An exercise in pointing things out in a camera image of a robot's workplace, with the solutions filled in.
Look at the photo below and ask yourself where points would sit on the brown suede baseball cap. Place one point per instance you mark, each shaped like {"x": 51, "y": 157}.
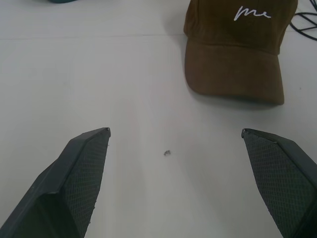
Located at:
{"x": 235, "y": 47}

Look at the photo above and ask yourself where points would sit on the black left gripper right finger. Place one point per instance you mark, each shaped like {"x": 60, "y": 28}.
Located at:
{"x": 280, "y": 178}

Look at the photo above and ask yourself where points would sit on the teal round object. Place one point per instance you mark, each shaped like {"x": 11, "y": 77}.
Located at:
{"x": 60, "y": 1}

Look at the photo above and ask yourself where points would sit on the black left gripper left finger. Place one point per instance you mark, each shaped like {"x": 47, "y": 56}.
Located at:
{"x": 71, "y": 178}

